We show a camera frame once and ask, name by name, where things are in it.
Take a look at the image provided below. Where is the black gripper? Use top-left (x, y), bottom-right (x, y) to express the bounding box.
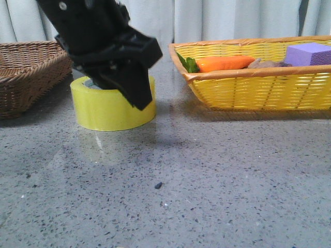
top-left (37, 1), bottom-right (162, 111)

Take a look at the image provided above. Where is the yellow tape roll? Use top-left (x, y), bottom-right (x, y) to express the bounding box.
top-left (70, 76), bottom-right (156, 131)

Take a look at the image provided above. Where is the white curtain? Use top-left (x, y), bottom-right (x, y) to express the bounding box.
top-left (1, 1), bottom-right (330, 45)

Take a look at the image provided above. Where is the brown wicker basket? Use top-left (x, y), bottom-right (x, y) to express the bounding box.
top-left (1, 41), bottom-right (72, 120)

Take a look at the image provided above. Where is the orange toy carrot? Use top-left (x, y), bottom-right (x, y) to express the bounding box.
top-left (176, 53), bottom-right (255, 73)

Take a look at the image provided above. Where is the small black debris chip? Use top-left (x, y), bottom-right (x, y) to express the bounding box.
top-left (154, 182), bottom-right (163, 189)

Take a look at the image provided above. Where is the brown ginger root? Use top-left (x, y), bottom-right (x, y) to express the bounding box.
top-left (247, 58), bottom-right (292, 69)

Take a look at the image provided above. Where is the yellow woven basket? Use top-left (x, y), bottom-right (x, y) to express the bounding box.
top-left (169, 36), bottom-right (330, 111)

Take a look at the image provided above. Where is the purple foam block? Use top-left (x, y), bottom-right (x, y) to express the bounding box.
top-left (284, 42), bottom-right (330, 67)

